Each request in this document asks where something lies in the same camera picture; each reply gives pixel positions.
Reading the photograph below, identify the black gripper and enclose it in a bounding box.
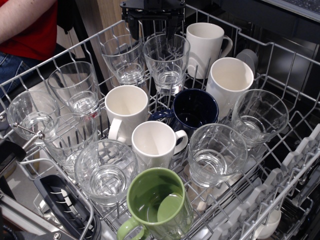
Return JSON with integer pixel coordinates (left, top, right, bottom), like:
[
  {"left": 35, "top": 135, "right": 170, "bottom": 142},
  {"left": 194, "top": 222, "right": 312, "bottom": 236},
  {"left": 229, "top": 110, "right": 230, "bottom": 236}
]
[{"left": 120, "top": 0, "right": 186, "bottom": 40}]

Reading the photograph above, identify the green ceramic mug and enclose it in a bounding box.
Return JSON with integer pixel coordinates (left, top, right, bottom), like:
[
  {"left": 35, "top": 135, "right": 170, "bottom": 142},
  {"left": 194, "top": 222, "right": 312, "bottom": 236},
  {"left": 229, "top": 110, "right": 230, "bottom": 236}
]
[{"left": 116, "top": 167, "right": 194, "bottom": 240}]

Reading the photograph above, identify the person forearm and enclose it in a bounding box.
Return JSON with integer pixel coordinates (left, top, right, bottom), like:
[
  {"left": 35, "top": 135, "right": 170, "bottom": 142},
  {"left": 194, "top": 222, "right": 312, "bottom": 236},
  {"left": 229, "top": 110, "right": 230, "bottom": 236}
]
[{"left": 0, "top": 0, "right": 56, "bottom": 44}]

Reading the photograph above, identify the white mug back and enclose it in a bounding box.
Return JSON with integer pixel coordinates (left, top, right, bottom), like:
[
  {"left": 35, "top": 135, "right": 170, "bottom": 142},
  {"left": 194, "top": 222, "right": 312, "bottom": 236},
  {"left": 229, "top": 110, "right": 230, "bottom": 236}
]
[{"left": 186, "top": 22, "right": 233, "bottom": 79}]

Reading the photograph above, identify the white mug centre left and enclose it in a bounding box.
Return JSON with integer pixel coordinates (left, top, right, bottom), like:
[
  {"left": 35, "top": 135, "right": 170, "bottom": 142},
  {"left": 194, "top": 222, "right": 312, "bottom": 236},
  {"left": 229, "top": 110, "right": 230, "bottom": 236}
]
[{"left": 104, "top": 85, "right": 149, "bottom": 146}]

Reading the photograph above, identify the white mug right tilted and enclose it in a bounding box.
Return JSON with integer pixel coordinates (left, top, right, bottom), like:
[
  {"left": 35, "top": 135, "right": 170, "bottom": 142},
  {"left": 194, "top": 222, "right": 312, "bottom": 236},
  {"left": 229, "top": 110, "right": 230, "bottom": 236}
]
[{"left": 206, "top": 57, "right": 254, "bottom": 120}]

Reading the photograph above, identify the dark blue mug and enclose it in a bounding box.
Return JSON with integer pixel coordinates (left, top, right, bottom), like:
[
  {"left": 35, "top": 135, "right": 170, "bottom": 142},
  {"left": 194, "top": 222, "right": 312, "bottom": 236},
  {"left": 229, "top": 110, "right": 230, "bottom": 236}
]
[{"left": 149, "top": 88, "right": 219, "bottom": 137}]

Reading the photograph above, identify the white mug front centre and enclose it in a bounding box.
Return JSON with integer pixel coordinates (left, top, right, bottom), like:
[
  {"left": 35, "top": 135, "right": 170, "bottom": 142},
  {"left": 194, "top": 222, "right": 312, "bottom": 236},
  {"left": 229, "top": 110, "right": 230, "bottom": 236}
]
[{"left": 131, "top": 121, "right": 188, "bottom": 171}]

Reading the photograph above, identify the clear glass back centre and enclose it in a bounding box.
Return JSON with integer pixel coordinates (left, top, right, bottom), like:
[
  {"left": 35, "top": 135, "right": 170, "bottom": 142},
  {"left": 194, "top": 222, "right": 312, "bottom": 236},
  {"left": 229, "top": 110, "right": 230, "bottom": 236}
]
[{"left": 142, "top": 33, "right": 191, "bottom": 96}]

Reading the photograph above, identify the clear glass back left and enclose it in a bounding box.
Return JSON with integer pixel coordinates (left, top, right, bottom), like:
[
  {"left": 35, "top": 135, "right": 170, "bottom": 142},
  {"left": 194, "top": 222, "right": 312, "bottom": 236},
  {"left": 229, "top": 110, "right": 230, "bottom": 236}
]
[{"left": 100, "top": 34, "right": 145, "bottom": 87}]

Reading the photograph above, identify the clear tall glass left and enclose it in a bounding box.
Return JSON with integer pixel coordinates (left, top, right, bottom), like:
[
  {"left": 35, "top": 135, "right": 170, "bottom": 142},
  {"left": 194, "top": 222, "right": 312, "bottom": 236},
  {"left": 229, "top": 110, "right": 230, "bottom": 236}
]
[{"left": 47, "top": 61, "right": 100, "bottom": 118}]

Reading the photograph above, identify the grey rack roller wheel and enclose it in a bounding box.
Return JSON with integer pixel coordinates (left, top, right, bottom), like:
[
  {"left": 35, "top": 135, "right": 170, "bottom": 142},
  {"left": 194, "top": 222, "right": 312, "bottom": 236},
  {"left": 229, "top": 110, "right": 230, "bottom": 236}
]
[{"left": 235, "top": 49, "right": 259, "bottom": 75}]

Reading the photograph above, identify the red shirt torso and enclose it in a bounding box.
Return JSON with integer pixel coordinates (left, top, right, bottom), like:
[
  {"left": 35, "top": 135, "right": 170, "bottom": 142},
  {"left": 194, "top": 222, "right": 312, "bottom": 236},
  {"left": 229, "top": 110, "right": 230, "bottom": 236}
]
[{"left": 0, "top": 1, "right": 58, "bottom": 61}]

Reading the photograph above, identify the clear glass far right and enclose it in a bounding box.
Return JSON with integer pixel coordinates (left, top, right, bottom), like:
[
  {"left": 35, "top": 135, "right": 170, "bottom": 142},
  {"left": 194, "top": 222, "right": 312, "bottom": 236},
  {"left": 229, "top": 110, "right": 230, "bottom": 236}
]
[{"left": 231, "top": 89, "right": 289, "bottom": 150}]

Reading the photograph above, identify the clear glass left lower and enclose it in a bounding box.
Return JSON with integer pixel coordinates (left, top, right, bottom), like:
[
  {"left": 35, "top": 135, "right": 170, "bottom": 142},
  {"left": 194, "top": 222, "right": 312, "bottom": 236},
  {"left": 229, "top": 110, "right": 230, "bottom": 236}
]
[{"left": 43, "top": 112, "right": 98, "bottom": 180}]

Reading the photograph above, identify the clear glass front right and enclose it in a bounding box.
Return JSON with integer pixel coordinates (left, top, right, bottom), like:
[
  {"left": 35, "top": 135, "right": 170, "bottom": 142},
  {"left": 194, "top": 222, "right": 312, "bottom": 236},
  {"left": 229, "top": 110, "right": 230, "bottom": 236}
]
[{"left": 187, "top": 123, "right": 248, "bottom": 188}]

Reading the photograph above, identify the blue jeans leg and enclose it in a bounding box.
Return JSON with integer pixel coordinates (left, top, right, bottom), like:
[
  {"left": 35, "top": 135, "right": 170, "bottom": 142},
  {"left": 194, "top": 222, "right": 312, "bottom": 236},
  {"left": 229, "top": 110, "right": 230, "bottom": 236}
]
[{"left": 0, "top": 51, "right": 41, "bottom": 99}]

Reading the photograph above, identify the clear glass far left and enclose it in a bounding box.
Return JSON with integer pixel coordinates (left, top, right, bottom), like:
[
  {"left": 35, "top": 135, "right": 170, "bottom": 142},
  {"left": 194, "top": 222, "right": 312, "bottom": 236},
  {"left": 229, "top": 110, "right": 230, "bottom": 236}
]
[{"left": 7, "top": 91, "right": 60, "bottom": 141}]

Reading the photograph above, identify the clear glass front left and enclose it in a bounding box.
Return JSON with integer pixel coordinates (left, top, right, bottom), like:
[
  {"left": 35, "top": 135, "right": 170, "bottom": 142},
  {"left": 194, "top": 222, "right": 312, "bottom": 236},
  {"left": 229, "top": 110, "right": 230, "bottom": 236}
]
[{"left": 74, "top": 139, "right": 139, "bottom": 207}]

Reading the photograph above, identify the metal spring clamp rod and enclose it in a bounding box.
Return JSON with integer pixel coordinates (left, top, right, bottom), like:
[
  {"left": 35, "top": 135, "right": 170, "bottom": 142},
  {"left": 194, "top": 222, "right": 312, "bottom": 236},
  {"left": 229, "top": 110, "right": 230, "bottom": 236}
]
[{"left": 12, "top": 122, "right": 46, "bottom": 151}]

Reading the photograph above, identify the grey plastic tine holder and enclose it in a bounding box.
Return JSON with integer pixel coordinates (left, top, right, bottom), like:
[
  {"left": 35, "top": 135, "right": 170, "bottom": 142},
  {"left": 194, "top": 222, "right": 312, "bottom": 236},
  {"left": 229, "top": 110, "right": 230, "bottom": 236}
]
[{"left": 210, "top": 125, "right": 320, "bottom": 240}]

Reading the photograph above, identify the white bowl lower rack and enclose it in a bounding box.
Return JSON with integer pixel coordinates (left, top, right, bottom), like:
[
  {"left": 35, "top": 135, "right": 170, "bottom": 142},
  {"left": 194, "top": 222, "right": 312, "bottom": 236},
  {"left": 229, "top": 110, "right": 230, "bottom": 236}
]
[{"left": 253, "top": 209, "right": 282, "bottom": 240}]

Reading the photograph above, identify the grey wire dishwasher rack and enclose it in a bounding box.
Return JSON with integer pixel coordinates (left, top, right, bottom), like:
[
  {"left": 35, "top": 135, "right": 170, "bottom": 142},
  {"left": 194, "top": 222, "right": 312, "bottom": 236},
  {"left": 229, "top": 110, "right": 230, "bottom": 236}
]
[{"left": 0, "top": 3, "right": 320, "bottom": 240}]

